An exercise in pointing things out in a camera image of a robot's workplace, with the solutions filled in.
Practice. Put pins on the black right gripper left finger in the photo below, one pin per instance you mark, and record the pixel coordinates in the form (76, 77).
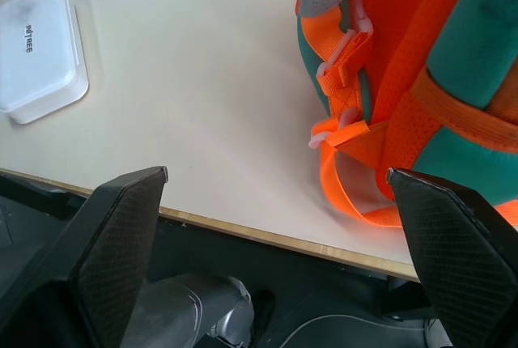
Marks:
(109, 251)

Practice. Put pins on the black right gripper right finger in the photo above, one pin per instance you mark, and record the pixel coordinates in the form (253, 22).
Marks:
(457, 259)

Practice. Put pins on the orange and teal backpack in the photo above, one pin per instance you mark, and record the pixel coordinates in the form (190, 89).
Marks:
(408, 81)

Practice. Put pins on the white plastic box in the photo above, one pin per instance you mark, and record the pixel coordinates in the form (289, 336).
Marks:
(36, 52)

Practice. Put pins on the silver robot body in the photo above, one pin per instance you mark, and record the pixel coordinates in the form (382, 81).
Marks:
(194, 311)

